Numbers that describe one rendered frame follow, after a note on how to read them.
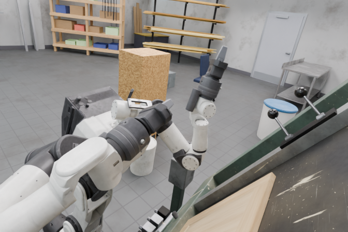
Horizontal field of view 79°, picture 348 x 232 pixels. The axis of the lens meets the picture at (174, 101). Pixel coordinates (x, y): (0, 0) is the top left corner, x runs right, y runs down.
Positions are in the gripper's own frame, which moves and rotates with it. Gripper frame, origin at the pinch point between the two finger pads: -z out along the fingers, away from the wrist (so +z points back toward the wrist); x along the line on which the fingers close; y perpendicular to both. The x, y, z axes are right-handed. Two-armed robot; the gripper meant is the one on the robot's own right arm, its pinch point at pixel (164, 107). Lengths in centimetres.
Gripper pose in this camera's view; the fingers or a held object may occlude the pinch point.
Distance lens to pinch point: 62.0
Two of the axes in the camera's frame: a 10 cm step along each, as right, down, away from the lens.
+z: -6.1, 5.4, -5.9
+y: 5.3, 8.2, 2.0
